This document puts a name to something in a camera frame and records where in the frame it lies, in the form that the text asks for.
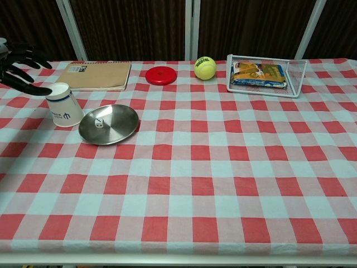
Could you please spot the yellow tennis ball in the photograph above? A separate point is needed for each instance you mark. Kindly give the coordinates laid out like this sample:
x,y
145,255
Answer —
x,y
205,69

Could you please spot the silver metal plate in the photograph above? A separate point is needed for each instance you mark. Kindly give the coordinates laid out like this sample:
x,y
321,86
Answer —
x,y
120,123

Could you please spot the small white die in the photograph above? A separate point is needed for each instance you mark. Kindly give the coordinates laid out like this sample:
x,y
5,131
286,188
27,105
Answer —
x,y
99,123

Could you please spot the white paper cup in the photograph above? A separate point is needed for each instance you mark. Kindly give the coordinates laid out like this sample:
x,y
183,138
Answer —
x,y
64,109

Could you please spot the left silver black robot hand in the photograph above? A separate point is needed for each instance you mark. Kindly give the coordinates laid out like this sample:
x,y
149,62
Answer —
x,y
16,76

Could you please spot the blue orange snack packet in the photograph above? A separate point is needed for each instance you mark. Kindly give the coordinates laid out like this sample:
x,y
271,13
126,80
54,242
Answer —
x,y
259,75

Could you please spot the red white checkered tablecloth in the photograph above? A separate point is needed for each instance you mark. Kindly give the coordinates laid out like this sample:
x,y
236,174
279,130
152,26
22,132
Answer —
x,y
195,173

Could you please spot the brown spiral notebook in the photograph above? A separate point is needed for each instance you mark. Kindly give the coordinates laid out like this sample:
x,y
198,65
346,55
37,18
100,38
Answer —
x,y
97,76

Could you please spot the dark brown partition panel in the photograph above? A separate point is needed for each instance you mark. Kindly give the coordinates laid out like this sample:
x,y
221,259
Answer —
x,y
251,28
33,19
131,28
340,28

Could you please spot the red round disc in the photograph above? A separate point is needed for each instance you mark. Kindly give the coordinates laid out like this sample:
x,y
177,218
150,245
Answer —
x,y
156,79

